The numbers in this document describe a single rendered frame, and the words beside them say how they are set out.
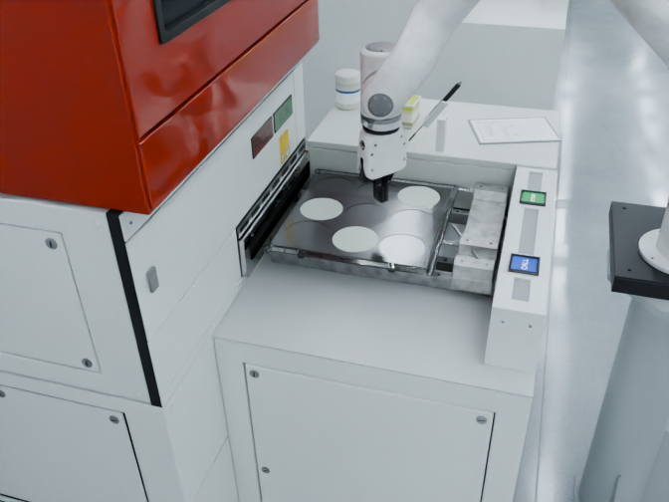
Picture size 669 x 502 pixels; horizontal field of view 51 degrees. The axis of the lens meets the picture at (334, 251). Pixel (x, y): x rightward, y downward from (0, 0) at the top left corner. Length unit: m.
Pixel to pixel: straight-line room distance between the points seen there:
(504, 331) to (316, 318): 0.39
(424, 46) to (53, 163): 0.66
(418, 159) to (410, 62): 0.51
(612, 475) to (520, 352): 0.80
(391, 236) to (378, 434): 0.42
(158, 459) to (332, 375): 0.37
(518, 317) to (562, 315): 1.57
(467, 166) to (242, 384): 0.75
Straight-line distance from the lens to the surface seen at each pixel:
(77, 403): 1.43
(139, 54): 0.99
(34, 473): 1.71
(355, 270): 1.55
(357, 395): 1.41
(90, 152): 1.04
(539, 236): 1.48
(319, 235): 1.56
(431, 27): 1.34
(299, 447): 1.58
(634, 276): 1.60
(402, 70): 1.30
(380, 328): 1.42
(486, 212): 1.70
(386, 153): 1.45
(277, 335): 1.42
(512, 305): 1.29
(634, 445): 1.98
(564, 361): 2.65
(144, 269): 1.15
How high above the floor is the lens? 1.75
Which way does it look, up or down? 34 degrees down
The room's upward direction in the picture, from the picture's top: 1 degrees counter-clockwise
